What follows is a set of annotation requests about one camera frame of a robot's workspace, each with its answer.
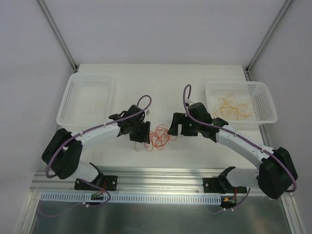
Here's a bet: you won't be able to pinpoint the aluminium frame post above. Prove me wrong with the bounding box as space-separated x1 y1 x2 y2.
36 0 78 73
245 0 295 75

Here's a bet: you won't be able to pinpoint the left white plastic basket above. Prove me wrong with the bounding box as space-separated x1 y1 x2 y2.
56 72 115 128

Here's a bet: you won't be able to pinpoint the right aluminium frame post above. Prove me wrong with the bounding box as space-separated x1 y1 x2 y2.
245 0 295 75

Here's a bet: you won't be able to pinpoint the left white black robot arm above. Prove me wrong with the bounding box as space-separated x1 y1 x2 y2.
41 105 151 191

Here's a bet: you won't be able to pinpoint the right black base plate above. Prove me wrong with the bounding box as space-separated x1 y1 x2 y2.
202 177 247 194

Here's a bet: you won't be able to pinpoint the orange wire bundle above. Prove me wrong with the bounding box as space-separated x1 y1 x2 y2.
134 123 177 153

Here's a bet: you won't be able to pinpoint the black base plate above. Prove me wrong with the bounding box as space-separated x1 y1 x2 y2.
74 175 118 191
202 177 247 194

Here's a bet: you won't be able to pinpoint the aluminium mounting rail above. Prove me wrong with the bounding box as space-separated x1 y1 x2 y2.
30 166 223 195

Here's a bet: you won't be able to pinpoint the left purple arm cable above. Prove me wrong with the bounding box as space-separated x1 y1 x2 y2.
45 95 153 180

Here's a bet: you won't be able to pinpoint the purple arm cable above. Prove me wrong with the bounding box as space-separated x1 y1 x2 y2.
45 95 153 180
182 84 298 192

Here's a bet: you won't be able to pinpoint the right white plastic basket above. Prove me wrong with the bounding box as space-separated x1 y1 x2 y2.
205 81 278 125

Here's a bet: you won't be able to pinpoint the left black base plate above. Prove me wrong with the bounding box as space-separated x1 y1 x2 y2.
74 175 118 191

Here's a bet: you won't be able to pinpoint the white slotted cable duct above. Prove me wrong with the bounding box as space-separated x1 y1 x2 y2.
40 192 221 206

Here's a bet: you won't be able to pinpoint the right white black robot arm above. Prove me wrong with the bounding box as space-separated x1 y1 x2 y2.
168 102 298 199

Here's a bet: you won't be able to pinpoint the left aluminium frame post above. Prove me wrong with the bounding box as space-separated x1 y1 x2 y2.
36 0 78 73

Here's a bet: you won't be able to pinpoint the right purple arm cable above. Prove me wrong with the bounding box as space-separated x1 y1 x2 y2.
182 84 298 192

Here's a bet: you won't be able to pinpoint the yellow wires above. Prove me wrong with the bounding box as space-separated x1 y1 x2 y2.
212 90 255 122

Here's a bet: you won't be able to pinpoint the white plastic basket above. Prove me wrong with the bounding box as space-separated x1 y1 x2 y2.
205 81 278 125
56 72 115 128

